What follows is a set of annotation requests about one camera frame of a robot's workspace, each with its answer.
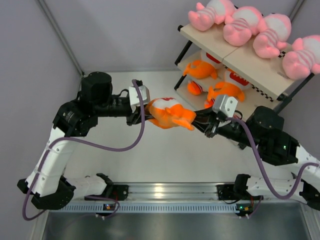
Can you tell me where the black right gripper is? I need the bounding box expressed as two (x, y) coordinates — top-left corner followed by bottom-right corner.
(183, 105), (261, 149)

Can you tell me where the orange shark plush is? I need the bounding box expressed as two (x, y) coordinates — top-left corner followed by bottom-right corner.
(145, 97), (196, 131)
(182, 50), (224, 80)
(204, 68), (252, 109)

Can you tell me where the pink striped plush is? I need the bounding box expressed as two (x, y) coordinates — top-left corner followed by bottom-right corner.
(188, 0), (236, 32)
(223, 6), (263, 47)
(282, 35), (320, 81)
(252, 13), (292, 59)

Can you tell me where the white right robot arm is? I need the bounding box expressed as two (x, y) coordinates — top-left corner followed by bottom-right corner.
(192, 106), (320, 210)

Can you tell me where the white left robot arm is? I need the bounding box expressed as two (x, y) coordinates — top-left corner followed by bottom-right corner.
(17, 71), (150, 210)

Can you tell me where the orange plush on shelf left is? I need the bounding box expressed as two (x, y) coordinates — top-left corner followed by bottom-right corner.
(187, 81), (205, 96)

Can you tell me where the beige three-tier shelf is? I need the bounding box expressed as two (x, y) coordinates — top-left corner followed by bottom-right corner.
(174, 24), (314, 120)

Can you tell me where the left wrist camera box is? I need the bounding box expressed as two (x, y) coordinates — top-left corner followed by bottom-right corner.
(128, 84), (151, 107)

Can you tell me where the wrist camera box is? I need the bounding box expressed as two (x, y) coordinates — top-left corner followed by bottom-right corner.
(128, 84), (151, 107)
(212, 94), (238, 118)

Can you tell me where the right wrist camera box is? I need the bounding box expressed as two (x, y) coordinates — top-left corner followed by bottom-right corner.
(212, 94), (238, 118)

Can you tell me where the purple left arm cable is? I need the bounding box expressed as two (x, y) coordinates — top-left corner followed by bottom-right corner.
(22, 79), (146, 222)

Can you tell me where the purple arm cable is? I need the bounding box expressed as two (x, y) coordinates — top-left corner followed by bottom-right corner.
(22, 79), (146, 222)
(226, 116), (320, 218)

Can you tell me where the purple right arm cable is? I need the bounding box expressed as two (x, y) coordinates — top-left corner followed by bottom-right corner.
(226, 116), (320, 218)

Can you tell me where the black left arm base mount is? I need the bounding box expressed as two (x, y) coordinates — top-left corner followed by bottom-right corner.
(84, 184), (129, 201)

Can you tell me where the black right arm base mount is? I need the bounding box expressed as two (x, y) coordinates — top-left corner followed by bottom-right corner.
(216, 184), (260, 204)

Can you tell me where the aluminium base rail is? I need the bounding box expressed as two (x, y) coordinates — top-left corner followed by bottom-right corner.
(58, 183), (250, 215)

